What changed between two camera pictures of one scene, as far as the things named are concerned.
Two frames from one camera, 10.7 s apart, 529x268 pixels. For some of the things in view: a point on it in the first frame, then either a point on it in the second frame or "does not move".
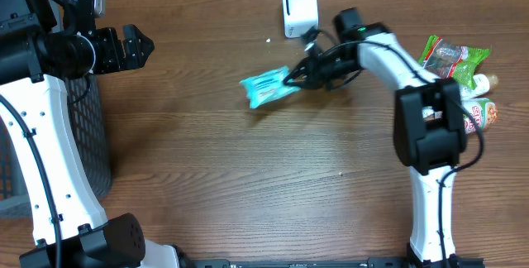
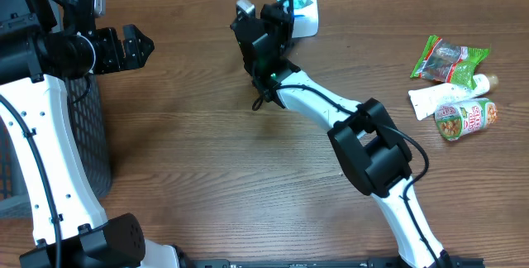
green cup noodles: x=483 y=111 does not move
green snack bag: x=451 y=60 does not move
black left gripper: x=116 y=61 does not move
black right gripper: x=313 y=78 -> x=278 y=10
